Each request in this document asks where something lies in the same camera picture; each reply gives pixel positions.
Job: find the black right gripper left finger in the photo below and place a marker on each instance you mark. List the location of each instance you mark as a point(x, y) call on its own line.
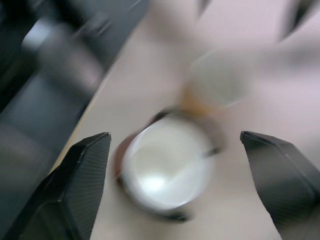
point(72, 190)

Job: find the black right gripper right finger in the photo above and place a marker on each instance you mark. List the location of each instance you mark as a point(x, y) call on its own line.
point(280, 175)

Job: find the white paper cup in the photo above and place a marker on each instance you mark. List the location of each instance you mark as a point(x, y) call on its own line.
point(166, 166)

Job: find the clear glass cup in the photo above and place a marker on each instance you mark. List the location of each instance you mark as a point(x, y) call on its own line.
point(216, 80)

